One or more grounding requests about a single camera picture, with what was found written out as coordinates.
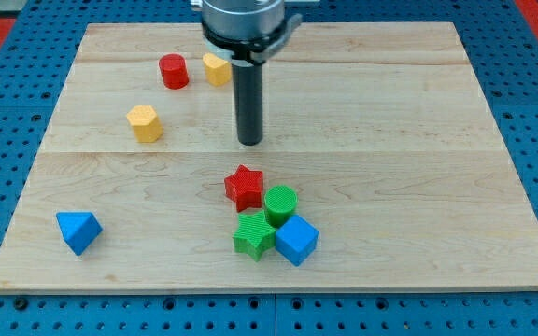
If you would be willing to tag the red star block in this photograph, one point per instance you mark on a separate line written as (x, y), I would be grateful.
(244, 187)

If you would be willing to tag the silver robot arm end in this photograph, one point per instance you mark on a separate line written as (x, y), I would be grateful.
(246, 33)

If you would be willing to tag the green star block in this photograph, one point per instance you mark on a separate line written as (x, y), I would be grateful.
(254, 235)

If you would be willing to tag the green cylinder block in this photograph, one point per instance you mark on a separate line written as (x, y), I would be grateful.
(280, 204)

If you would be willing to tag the blue cube block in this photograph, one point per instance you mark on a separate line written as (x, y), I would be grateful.
(296, 240)

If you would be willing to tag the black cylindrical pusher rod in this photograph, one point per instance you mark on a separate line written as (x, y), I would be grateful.
(248, 107)

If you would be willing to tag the yellow heart block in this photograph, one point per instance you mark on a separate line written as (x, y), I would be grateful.
(217, 71)

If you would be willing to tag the wooden board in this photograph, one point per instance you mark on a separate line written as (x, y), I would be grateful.
(381, 128)

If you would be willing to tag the yellow hexagon block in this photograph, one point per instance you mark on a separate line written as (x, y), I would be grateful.
(145, 123)

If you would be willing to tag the red cylinder block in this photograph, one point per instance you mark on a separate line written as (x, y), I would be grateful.
(174, 71)

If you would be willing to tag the blue triangle block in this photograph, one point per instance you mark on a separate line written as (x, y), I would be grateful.
(79, 229)

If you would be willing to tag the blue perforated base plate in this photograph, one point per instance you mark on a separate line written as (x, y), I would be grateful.
(34, 62)

